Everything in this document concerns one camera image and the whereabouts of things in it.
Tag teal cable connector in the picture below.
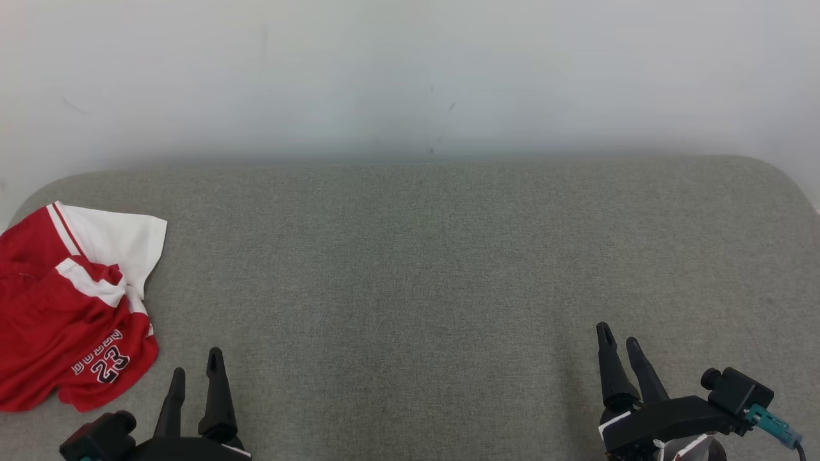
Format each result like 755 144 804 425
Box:
745 405 803 449

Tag red shorts with white stripes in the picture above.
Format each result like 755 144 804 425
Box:
0 256 160 412

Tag red jersey with white sleeves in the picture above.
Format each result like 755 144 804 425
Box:
0 202 167 314

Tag grey fabric sofa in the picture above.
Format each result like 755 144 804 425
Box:
0 154 820 461

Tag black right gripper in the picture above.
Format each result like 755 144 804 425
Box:
596 322 750 461

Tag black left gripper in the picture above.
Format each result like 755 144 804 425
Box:
128 348 252 461

